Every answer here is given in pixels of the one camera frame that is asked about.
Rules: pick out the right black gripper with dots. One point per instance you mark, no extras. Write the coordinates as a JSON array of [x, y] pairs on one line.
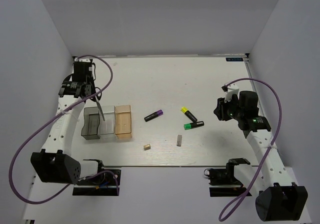
[[220, 111]]

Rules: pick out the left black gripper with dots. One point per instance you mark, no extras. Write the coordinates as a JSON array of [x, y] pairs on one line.
[[92, 79]]

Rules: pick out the black handled scissors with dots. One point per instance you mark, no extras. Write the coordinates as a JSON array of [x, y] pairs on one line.
[[96, 99]]

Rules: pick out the yellow capped highlighter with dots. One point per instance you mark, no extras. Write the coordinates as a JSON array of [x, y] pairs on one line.
[[189, 114]]

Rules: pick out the purple capped highlighter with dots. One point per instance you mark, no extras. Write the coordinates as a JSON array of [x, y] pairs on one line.
[[153, 115]]

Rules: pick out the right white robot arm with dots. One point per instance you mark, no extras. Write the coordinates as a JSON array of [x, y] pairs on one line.
[[277, 196]]

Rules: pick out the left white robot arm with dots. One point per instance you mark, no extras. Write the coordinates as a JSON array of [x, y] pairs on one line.
[[54, 163]]

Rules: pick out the green capped highlighter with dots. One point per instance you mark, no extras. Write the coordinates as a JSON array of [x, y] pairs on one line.
[[193, 125]]

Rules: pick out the right blue table label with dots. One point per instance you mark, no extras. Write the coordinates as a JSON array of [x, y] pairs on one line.
[[234, 59]]

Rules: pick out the grey white eraser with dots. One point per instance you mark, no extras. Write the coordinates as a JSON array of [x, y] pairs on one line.
[[179, 140]]

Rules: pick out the dark grey transparent container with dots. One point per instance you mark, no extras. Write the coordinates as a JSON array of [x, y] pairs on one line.
[[90, 129]]

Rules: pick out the clear transparent container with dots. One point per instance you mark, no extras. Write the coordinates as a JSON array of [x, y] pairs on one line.
[[107, 123]]

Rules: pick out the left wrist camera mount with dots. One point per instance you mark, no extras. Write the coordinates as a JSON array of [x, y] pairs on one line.
[[84, 59]]

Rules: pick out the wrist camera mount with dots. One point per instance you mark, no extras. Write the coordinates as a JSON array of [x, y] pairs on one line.
[[84, 59], [230, 90]]

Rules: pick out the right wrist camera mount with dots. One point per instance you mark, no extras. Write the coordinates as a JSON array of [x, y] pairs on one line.
[[230, 90]]

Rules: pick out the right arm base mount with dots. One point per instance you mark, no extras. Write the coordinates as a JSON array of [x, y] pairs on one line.
[[221, 185]]

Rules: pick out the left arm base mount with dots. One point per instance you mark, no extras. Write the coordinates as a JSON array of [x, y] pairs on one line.
[[104, 185]]

